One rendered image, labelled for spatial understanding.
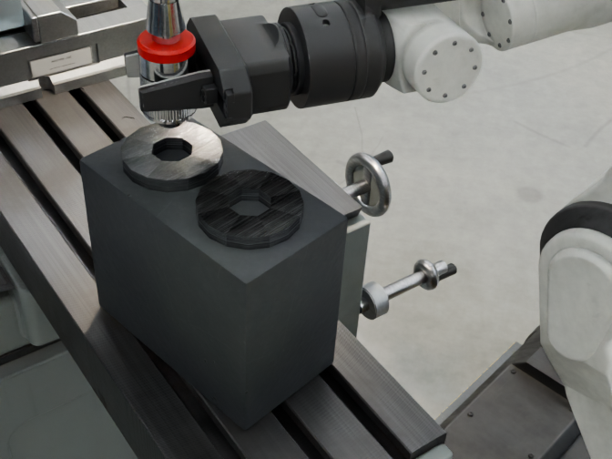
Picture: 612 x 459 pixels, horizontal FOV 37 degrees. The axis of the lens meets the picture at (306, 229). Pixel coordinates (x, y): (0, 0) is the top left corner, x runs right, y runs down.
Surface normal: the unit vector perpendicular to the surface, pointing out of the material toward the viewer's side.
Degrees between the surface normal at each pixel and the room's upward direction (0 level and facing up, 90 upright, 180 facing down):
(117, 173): 0
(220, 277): 90
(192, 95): 90
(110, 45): 90
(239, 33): 0
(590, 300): 90
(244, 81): 45
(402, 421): 0
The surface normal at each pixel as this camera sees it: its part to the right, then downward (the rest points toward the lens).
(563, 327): -0.68, 0.46
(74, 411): 0.57, 0.56
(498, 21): -0.93, 0.31
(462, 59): 0.34, 0.56
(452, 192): 0.05, -0.76
